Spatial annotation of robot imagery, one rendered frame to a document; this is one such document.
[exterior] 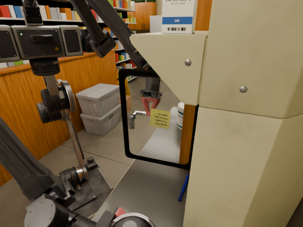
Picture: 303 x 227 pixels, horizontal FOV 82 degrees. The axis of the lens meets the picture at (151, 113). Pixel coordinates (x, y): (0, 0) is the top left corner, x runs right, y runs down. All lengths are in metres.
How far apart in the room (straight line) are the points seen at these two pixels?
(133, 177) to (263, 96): 0.64
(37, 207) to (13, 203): 1.87
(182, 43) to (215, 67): 0.05
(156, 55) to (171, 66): 0.03
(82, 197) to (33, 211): 1.26
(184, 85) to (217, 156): 0.13
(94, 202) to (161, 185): 0.97
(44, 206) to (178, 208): 0.45
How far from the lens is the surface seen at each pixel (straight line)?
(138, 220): 0.40
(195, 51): 0.26
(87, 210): 1.63
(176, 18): 0.32
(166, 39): 0.27
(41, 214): 0.43
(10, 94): 2.31
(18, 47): 1.05
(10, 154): 0.49
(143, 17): 6.01
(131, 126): 0.69
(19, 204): 2.26
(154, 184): 0.77
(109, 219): 0.46
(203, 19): 0.63
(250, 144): 0.30
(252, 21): 0.25
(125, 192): 0.76
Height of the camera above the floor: 1.52
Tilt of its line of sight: 26 degrees down
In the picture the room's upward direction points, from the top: straight up
